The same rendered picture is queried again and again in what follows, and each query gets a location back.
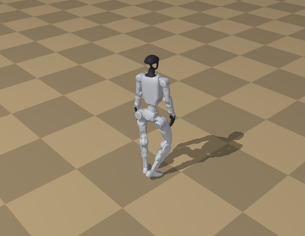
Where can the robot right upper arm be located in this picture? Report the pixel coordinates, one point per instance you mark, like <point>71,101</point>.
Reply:
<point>165,83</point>

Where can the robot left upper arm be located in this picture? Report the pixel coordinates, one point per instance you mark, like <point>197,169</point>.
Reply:
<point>138,85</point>

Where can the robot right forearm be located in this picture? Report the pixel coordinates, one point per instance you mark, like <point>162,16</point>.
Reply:
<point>170,108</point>

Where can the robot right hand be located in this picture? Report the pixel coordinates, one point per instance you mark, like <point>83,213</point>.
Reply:
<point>172,120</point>

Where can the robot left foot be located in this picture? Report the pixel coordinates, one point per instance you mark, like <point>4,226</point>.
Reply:
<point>145,169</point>

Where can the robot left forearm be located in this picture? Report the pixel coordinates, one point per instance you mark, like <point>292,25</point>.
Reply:
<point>137,101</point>

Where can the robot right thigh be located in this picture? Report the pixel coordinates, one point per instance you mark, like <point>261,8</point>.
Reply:
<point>165,129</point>

